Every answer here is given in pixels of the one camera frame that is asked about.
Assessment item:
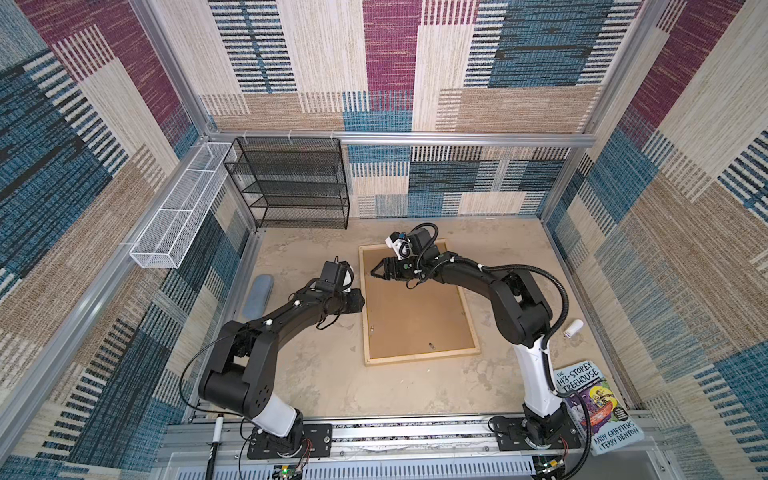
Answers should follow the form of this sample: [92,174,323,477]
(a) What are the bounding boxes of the brown frame backing board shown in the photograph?
[364,242,476,360]

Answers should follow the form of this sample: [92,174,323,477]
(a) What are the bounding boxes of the colourful treehouse book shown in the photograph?
[554,361,645,456]

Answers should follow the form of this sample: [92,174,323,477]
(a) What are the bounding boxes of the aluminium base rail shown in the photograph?
[149,413,667,480]

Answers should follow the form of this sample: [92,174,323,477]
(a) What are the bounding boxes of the small white cylinder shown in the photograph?
[563,319,585,338]

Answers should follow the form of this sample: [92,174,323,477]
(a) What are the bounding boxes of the black white marker pen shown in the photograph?
[204,414,224,480]

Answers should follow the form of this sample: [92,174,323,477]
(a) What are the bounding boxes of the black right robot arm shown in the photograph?
[371,222,569,449]

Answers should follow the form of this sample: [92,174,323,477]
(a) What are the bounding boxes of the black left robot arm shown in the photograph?
[198,259,365,456]

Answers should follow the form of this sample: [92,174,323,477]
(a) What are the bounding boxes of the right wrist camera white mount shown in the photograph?
[385,232,414,260]

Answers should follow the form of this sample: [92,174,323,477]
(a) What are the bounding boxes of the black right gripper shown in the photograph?
[370,255,424,281]

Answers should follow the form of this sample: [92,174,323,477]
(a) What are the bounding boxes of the black wire mesh shelf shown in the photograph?
[223,137,351,229]

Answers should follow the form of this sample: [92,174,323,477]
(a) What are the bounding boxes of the blue grey glasses case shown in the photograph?
[241,274,274,321]

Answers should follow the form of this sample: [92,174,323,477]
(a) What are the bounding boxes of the white wire mesh basket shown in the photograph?
[130,142,231,269]

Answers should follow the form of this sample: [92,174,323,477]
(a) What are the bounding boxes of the light wooden picture frame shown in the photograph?
[358,238,482,367]

